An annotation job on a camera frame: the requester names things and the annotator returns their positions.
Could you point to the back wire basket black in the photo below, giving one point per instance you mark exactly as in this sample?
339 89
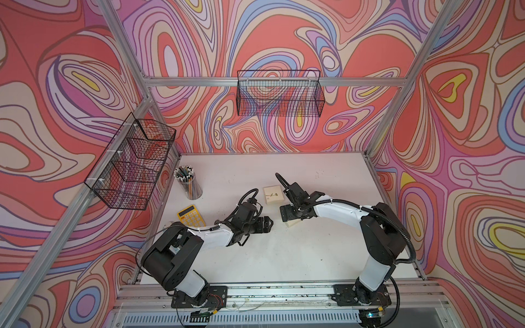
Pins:
280 93

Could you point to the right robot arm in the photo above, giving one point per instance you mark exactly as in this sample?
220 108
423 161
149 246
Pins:
387 241

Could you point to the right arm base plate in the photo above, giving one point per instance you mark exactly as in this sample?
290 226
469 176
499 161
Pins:
351 295

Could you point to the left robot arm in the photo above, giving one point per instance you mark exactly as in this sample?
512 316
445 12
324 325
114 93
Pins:
169 260

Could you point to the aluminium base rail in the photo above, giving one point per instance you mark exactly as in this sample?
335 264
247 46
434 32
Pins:
415 303

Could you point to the cup of coloured pencils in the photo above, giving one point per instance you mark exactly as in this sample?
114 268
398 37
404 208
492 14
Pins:
186 177

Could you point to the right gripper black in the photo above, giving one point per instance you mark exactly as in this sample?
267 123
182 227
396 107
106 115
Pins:
287 208

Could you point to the left wire basket black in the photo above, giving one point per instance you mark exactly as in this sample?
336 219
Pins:
131 165

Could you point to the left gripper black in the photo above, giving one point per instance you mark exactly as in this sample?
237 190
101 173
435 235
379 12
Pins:
260 221

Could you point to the cream lotus box far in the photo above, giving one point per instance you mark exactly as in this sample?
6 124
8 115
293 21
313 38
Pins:
273 195

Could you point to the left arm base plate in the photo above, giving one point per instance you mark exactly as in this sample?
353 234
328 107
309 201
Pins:
211 297

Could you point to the yellow calculator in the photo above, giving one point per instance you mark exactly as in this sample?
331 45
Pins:
191 217

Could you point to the wire basket black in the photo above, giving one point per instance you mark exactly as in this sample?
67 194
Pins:
131 165
280 93

